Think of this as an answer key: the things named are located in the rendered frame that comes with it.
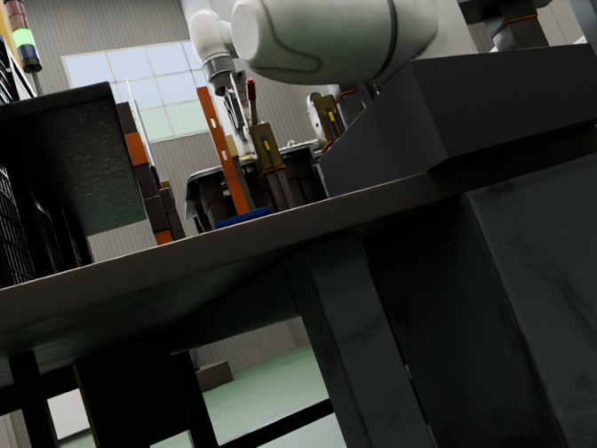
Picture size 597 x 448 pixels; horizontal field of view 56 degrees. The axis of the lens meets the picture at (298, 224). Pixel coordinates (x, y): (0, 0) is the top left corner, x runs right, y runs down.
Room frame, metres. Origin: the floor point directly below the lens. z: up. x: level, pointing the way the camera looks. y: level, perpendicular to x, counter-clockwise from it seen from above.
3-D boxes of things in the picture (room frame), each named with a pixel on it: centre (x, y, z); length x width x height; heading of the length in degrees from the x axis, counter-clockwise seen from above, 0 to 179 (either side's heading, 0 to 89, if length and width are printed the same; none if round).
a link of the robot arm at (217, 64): (1.56, 0.07, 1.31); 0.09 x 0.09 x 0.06
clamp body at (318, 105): (1.41, -0.16, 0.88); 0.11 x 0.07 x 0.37; 15
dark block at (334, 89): (1.41, -0.23, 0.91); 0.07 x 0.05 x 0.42; 15
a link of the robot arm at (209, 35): (1.56, 0.05, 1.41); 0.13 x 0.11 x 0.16; 120
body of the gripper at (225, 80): (1.56, 0.07, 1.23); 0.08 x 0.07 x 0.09; 15
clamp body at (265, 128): (1.39, 0.02, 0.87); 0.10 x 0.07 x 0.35; 15
